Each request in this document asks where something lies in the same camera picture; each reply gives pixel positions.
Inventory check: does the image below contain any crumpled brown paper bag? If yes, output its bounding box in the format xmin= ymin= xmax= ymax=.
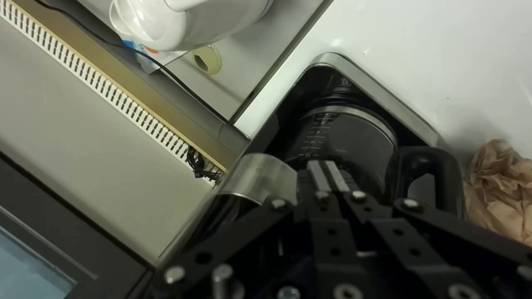
xmin=461 ymin=138 xmax=532 ymax=249

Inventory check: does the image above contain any thin black power cable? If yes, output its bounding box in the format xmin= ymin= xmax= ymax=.
xmin=32 ymin=0 xmax=230 ymax=133

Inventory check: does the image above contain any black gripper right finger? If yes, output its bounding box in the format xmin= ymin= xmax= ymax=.
xmin=323 ymin=158 xmax=532 ymax=299

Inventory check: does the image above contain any white electric kettle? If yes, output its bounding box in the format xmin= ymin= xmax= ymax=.
xmin=107 ymin=0 xmax=277 ymax=55

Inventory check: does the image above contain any dark window frame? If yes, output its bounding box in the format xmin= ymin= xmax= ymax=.
xmin=0 ymin=153 xmax=154 ymax=299

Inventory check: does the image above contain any black and silver coffee machine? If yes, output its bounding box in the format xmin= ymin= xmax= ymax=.
xmin=149 ymin=52 xmax=469 ymax=299

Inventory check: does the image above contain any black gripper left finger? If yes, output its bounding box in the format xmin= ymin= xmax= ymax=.
xmin=149 ymin=160 xmax=363 ymax=299

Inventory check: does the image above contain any small yellowish tape roll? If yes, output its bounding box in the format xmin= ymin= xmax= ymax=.
xmin=190 ymin=44 xmax=225 ymax=78

